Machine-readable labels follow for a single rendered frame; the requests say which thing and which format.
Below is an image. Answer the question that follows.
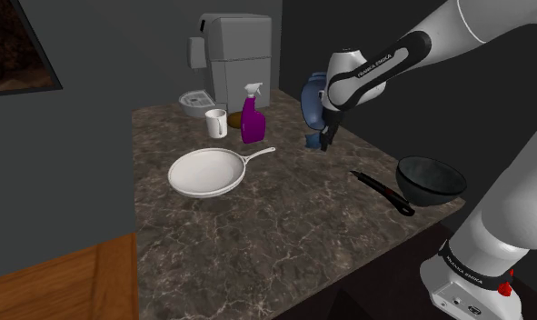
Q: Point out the blue rounded appliance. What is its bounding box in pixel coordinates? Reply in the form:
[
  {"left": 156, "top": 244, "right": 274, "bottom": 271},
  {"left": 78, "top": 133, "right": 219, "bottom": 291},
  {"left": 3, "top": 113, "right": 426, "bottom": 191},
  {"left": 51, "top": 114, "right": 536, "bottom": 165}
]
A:
[{"left": 299, "top": 71, "right": 336, "bottom": 150}]

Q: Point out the purple spray bottle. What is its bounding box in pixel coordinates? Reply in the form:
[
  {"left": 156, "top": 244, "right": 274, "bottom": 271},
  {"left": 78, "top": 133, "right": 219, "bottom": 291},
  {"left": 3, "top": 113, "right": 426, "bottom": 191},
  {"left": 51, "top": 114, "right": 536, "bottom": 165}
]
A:
[{"left": 240, "top": 81, "right": 267, "bottom": 145}]

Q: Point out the black knife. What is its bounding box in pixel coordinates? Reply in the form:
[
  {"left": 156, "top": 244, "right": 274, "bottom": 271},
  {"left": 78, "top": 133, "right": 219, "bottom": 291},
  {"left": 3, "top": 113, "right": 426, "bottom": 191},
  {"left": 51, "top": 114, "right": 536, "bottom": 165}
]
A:
[{"left": 349, "top": 169, "right": 416, "bottom": 218}]

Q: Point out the black bowl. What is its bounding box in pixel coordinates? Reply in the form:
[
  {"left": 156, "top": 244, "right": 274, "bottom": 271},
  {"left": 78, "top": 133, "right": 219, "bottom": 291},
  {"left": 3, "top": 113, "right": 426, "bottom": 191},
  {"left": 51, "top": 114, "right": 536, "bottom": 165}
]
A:
[{"left": 394, "top": 155, "right": 468, "bottom": 208}]

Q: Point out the grey coffee machine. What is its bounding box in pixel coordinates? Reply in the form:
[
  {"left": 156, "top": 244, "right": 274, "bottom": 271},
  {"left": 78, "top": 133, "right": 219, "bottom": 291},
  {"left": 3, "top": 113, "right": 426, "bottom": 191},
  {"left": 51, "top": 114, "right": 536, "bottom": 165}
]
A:
[{"left": 177, "top": 12, "right": 273, "bottom": 119}]

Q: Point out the white mug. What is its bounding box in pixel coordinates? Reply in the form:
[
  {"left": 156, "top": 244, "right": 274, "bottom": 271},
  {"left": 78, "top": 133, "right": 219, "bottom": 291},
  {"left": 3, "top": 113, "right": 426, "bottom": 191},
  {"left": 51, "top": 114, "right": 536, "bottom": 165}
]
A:
[{"left": 204, "top": 107, "right": 229, "bottom": 140}]

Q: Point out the white frying pan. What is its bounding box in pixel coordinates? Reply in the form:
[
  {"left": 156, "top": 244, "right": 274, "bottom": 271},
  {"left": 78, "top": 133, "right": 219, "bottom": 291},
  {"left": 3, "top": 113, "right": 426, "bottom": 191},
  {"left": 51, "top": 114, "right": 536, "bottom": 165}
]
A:
[{"left": 167, "top": 145, "right": 277, "bottom": 199}]

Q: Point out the dark robot stand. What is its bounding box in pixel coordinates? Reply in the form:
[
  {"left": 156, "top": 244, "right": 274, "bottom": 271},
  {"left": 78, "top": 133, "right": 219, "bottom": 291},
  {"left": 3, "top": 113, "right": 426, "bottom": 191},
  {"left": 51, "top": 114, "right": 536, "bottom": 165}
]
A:
[{"left": 273, "top": 221, "right": 537, "bottom": 320}]

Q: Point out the dark framed wall picture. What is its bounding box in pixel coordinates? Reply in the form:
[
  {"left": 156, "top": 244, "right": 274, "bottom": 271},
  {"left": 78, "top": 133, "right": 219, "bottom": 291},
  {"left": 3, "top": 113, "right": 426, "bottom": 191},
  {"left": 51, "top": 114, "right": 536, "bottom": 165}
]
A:
[{"left": 0, "top": 0, "right": 64, "bottom": 98}]

